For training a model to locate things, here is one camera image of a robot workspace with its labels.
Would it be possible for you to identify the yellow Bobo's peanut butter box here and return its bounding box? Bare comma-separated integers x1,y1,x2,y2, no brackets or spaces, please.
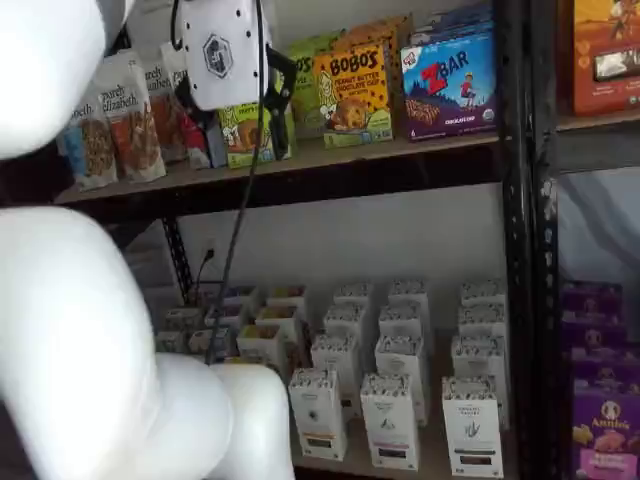
344,22,404,139
367,12,415,56
312,39,395,150

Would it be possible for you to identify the green apple cinnamon oatmeal box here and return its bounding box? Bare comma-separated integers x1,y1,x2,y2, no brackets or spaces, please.
164,307,204,331
155,330,186,354

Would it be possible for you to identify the white box dark strip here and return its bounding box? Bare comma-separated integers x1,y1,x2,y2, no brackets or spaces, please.
459,280,506,307
451,334,509,431
442,375,505,479
458,303,507,339

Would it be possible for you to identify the black power cord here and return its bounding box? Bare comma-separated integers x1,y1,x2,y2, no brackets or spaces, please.
189,247,216,309

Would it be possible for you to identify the blue flax plus cereal box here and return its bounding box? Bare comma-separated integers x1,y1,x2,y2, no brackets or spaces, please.
188,327,234,354
222,285,259,307
204,304,244,329

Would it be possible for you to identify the orange snack box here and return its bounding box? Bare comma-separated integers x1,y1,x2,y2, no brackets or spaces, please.
572,0,640,117

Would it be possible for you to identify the blue Z Bar box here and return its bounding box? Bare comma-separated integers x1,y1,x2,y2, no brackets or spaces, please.
399,28,500,143
409,14,496,47
424,2,494,24

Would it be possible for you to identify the red label granola bag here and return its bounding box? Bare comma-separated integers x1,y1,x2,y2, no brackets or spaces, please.
159,42,214,170

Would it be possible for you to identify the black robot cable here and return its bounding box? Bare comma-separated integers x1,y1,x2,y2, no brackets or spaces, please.
169,0,266,366

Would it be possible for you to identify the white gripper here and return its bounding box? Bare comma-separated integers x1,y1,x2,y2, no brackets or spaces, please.
173,0,300,162

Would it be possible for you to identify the purely elizabeth yellow white box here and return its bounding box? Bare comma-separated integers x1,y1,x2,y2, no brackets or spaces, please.
235,324,291,374
254,305,301,336
266,284,308,314

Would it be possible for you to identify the orange label granola bag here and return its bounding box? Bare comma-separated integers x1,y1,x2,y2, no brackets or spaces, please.
94,58,167,184
139,45,190,165

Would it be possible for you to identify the white box pink strip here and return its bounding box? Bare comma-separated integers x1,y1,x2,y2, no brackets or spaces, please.
359,373,421,471
378,302,434,341
388,278,431,307
374,334,432,426

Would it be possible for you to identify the white wall outlet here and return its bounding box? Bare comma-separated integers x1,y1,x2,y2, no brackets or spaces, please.
201,235,222,265

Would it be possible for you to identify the green Bobo's apple pie box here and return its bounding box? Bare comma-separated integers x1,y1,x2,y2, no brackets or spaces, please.
285,47,322,140
217,97,297,170
287,28,347,64

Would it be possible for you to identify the purple Annie's box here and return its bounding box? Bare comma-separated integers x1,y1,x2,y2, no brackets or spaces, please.
571,377,640,480
559,280,625,316
562,309,629,351
569,344,640,386

